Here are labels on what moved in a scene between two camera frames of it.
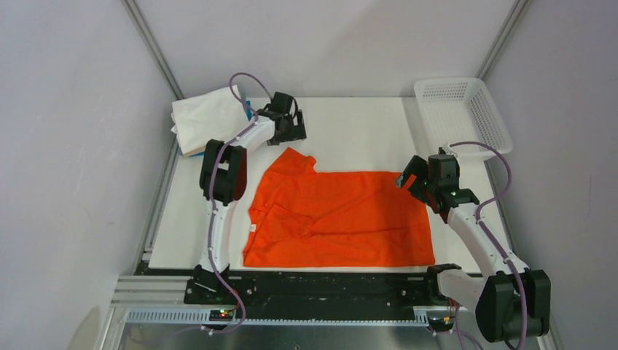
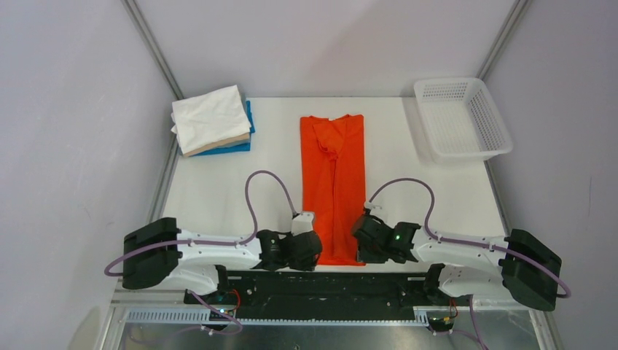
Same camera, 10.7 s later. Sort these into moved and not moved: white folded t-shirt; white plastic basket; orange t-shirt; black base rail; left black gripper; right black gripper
Moved: right black gripper; orange t-shirt; left black gripper
Not moved: white folded t-shirt; white plastic basket; black base rail
